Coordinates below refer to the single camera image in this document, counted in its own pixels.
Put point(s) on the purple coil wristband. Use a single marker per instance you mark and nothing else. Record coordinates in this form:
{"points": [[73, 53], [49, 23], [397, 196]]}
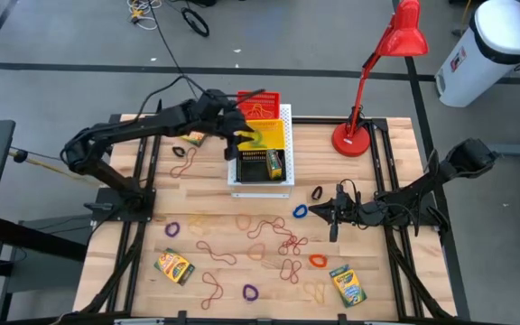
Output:
{"points": [[244, 292], [167, 229]]}

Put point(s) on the green Crayola pencil box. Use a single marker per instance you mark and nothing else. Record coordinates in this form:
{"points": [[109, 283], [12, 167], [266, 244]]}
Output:
{"points": [[348, 286]]}

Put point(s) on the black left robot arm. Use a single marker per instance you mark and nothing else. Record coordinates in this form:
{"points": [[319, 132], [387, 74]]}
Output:
{"points": [[160, 124]]}

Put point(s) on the yellow Crayola crayon box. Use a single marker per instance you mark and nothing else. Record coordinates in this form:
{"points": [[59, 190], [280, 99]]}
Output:
{"points": [[174, 266]]}

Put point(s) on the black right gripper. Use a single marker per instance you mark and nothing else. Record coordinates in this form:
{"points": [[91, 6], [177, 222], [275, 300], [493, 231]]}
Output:
{"points": [[359, 212]]}

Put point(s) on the red plastic basket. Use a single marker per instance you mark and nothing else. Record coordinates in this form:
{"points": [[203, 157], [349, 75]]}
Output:
{"points": [[242, 97]]}

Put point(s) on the white trash bin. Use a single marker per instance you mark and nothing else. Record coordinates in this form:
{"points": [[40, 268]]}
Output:
{"points": [[490, 58]]}

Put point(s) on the yellow green Crayola box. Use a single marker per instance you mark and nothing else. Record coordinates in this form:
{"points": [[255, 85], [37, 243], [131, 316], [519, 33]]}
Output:
{"points": [[194, 137], [274, 164]]}

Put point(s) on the long red rubber band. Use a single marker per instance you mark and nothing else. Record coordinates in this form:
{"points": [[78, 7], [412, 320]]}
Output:
{"points": [[287, 231]]}

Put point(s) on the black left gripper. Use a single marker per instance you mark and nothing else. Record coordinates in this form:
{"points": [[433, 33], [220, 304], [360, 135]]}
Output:
{"points": [[224, 115]]}

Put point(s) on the yellow plastic basket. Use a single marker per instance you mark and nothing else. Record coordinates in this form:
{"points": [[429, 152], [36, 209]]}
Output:
{"points": [[274, 131]]}

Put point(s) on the black coil wristband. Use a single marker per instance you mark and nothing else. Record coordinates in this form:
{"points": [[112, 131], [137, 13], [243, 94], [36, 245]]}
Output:
{"points": [[313, 193], [175, 151]]}

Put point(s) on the black aluminium rig frame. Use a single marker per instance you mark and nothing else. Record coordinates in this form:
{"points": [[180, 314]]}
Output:
{"points": [[383, 162]]}

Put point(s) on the pale orange rubber band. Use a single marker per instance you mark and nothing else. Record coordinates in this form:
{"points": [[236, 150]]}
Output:
{"points": [[315, 291]]}

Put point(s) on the black plastic basket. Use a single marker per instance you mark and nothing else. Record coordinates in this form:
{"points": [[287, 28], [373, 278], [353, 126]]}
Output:
{"points": [[251, 169]]}

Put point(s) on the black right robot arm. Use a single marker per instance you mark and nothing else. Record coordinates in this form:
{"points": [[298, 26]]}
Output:
{"points": [[422, 189]]}

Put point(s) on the red desk lamp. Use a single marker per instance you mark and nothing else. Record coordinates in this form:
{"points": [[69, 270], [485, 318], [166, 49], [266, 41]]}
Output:
{"points": [[404, 31]]}

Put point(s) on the orange coil wristband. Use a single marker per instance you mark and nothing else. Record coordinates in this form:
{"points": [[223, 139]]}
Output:
{"points": [[310, 260]]}

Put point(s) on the blue coil wristband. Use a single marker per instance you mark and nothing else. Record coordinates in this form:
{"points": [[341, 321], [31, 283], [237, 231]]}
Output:
{"points": [[294, 211]]}

